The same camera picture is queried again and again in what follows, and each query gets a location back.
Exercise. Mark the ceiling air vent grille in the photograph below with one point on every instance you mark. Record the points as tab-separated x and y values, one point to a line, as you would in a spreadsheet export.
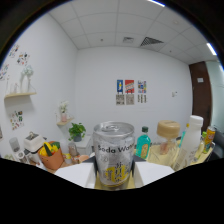
151	41

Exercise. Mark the pink vase with white flowers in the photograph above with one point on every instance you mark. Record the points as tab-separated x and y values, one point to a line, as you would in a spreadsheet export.
63	115

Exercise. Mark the dark brown door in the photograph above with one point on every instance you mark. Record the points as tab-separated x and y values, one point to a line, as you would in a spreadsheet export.
200	96

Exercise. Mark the black office chair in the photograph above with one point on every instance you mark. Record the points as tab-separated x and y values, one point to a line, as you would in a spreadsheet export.
218	143

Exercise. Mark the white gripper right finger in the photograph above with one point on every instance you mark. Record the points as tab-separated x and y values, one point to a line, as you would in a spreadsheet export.
153	172

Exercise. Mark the black white code sheet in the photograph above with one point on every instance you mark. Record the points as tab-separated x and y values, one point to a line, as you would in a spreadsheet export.
120	99
130	99
142	98

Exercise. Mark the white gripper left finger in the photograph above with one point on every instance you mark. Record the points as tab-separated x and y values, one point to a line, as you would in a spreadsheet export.
75	174

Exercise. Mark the white countertop appliance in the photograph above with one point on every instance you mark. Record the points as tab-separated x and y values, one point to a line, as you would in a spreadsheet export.
33	145

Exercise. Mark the yellow snack bag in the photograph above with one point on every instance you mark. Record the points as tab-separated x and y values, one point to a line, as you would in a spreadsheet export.
209	138

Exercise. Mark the wooden wall shelf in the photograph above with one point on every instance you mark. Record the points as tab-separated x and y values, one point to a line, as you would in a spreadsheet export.
20	95

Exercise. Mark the clear bottle with green cap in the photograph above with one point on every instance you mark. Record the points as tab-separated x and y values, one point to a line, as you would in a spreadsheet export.
202	143

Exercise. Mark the red wall poster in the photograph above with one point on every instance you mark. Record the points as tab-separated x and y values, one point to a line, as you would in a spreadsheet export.
129	86

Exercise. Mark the blue bottle with yellow cap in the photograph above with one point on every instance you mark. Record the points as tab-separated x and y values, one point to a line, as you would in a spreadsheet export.
182	138

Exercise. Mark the blue yellow wall poster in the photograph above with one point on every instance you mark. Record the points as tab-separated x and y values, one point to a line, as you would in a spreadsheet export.
120	86

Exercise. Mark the multicolour wall poster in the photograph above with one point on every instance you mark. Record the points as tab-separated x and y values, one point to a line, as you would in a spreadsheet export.
142	86

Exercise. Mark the teal green glass bottle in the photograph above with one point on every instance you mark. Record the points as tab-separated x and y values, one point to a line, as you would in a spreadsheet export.
143	145

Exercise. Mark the silver soda water can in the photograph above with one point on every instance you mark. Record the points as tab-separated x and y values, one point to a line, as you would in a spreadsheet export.
113	153

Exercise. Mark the orange basket with toy vegetables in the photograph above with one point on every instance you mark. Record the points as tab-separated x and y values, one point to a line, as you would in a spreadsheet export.
51	158

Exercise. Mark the green potted plant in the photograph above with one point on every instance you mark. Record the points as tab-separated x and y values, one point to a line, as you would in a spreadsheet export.
77	131

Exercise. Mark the large white milk bottle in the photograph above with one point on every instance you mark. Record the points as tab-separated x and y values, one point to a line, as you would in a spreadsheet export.
190	140

